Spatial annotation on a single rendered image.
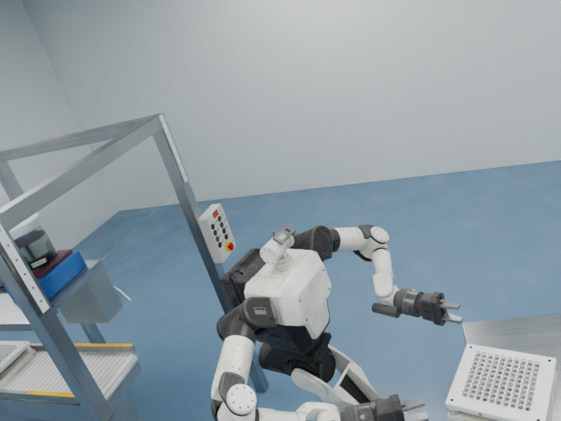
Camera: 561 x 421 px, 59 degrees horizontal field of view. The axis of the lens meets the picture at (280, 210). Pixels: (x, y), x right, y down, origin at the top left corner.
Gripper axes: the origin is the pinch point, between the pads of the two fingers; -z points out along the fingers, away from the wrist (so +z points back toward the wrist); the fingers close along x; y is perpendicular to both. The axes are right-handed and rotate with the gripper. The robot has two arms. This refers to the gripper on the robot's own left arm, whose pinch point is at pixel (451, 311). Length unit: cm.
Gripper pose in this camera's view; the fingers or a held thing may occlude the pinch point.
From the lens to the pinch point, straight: 171.5
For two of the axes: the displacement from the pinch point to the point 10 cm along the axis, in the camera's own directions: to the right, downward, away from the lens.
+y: -6.2, 4.8, -6.2
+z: -7.4, -0.8, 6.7
